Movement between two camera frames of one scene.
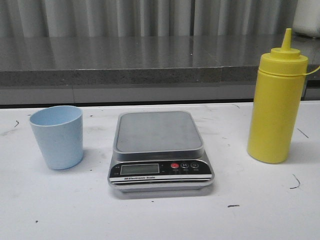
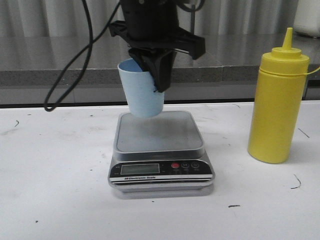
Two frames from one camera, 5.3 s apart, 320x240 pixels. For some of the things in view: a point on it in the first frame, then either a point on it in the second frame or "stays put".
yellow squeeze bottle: [282, 76] stays put
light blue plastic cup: [59, 129] to [140, 87]
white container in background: [306, 18] stays put
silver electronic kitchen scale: [158, 151] stays put
